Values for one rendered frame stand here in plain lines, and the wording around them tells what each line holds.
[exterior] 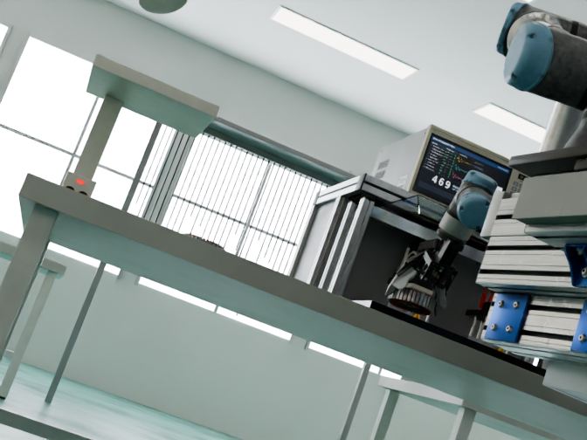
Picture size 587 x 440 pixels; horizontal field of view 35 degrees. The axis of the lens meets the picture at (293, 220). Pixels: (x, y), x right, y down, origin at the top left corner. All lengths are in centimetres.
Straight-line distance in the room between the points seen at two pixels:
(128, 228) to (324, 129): 727
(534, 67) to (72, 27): 751
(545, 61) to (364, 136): 765
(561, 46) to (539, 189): 31
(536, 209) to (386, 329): 71
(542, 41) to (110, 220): 90
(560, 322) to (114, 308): 724
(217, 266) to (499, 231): 60
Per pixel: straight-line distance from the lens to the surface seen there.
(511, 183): 266
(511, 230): 169
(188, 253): 196
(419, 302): 221
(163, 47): 898
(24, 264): 197
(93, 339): 861
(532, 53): 166
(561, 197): 141
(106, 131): 292
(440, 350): 212
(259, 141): 583
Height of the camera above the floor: 51
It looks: 10 degrees up
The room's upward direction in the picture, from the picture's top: 20 degrees clockwise
